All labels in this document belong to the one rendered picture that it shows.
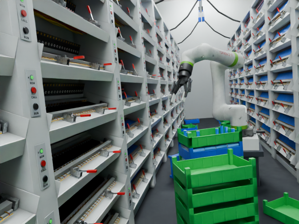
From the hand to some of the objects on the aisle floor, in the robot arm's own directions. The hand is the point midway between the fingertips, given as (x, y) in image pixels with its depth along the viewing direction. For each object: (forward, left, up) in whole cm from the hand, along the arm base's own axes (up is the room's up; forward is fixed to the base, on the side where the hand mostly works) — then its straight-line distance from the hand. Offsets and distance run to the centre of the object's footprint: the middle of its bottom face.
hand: (178, 98), depth 160 cm
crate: (-64, -3, -72) cm, 97 cm away
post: (+65, -93, -74) cm, 135 cm away
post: (+47, -26, -73) cm, 90 cm away
